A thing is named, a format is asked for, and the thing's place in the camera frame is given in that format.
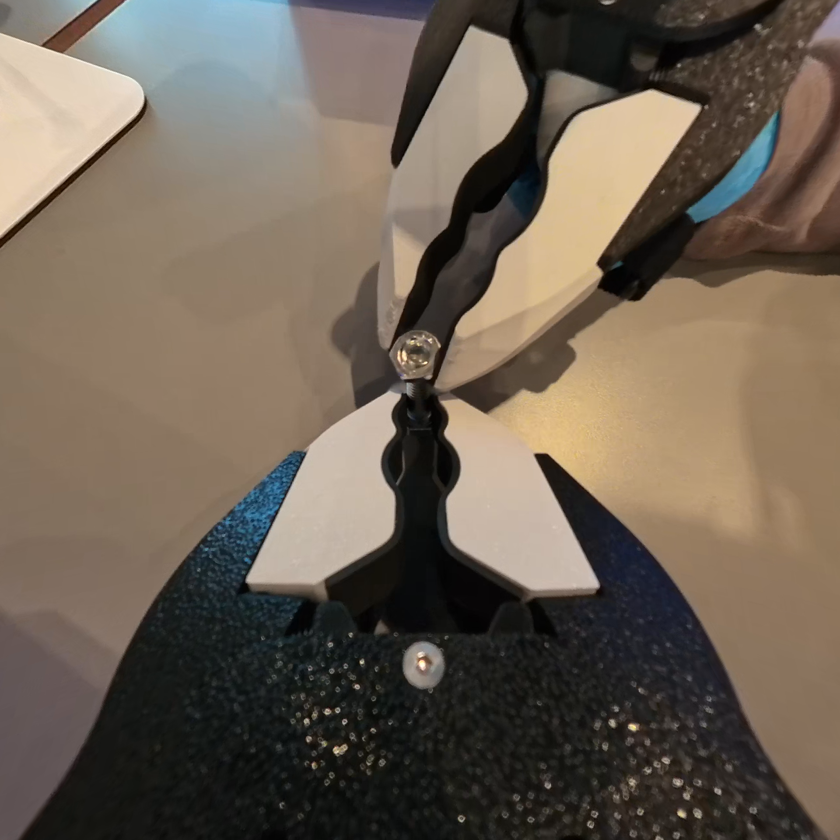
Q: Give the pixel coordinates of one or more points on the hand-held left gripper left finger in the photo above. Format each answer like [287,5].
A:
[328,512]

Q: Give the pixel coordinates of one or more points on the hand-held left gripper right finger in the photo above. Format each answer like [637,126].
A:
[518,518]

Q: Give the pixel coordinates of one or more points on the wooden board document stand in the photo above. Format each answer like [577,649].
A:
[52,118]

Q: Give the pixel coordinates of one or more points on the person's right forearm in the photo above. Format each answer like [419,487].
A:
[787,197]

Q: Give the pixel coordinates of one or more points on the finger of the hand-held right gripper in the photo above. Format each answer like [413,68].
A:
[590,210]
[446,131]

